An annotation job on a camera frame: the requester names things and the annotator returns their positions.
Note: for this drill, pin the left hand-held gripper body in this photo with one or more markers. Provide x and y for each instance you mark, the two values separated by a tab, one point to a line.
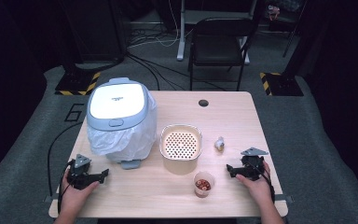
80	174

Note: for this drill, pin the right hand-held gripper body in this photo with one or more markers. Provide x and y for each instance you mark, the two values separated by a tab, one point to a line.
252	166

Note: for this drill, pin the clear plastic cup red scraps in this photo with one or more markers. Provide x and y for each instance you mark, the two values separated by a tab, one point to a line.
203	185

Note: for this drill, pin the white plastic bin liner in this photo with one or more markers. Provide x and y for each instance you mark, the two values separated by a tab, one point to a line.
127	143

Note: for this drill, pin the white perforated strainer basket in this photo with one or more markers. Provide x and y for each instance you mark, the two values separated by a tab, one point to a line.
181	144

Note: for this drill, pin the white grey pedal trash bin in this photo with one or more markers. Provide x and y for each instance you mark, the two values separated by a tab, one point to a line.
116	101

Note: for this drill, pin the person's left hand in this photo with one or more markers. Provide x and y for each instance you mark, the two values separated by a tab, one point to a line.
74	197

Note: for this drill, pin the person's right hand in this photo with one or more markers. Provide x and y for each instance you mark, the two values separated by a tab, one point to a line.
258	189

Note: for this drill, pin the small garlic piece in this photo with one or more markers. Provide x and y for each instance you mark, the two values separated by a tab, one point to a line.
219	144

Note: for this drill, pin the black folding chair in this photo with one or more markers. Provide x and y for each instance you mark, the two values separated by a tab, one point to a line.
220	46

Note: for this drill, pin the black stand pole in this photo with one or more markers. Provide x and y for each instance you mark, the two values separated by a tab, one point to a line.
295	28

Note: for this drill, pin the black cabinet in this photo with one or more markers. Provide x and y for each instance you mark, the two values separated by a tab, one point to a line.
93	28

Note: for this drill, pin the colourful small object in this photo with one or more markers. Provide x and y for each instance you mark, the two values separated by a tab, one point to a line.
273	11

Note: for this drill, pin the grey table edge bracket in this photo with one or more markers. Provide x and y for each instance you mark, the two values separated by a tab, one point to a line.
284	198

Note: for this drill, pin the hazard striped black base plate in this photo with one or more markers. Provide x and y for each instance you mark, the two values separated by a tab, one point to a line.
74	84
281	84

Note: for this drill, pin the white metal desk frame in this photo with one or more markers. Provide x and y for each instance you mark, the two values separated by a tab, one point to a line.
181	37

